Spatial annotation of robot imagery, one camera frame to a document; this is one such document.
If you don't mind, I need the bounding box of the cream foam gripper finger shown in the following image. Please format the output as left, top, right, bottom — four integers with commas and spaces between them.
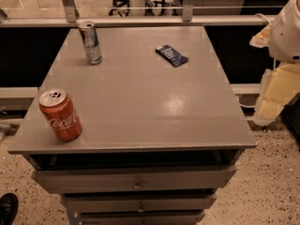
253, 63, 300, 126

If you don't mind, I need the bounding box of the silver blue Red Bull can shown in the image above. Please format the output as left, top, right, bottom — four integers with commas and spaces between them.
78, 21, 102, 65

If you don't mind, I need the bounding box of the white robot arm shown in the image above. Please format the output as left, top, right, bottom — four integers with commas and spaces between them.
249, 0, 300, 126

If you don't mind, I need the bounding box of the red Coca-Cola can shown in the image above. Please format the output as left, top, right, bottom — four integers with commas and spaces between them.
39, 89, 83, 142

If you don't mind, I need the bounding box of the dark blue snack packet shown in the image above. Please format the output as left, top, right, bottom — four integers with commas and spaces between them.
156, 45, 188, 68

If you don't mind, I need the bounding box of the top grey drawer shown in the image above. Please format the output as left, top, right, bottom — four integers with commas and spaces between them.
32, 165, 236, 194

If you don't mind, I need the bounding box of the grey drawer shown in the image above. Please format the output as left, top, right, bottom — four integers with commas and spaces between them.
61, 193, 217, 213
81, 210, 204, 225
32, 165, 236, 194

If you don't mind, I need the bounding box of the grey drawer cabinet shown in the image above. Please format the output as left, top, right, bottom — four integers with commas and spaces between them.
7, 26, 258, 225

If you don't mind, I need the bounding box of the middle grey drawer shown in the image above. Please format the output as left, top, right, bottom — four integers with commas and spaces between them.
61, 193, 217, 213

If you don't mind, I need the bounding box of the bottom grey drawer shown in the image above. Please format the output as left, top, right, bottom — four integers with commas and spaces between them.
81, 210, 204, 225

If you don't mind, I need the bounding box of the black shoe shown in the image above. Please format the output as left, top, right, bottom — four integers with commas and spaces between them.
0, 193, 19, 225

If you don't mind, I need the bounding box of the white cable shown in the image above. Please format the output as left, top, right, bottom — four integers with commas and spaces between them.
254, 12, 272, 25

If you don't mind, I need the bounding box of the metal railing frame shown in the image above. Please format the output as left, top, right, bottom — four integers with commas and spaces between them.
0, 0, 287, 27

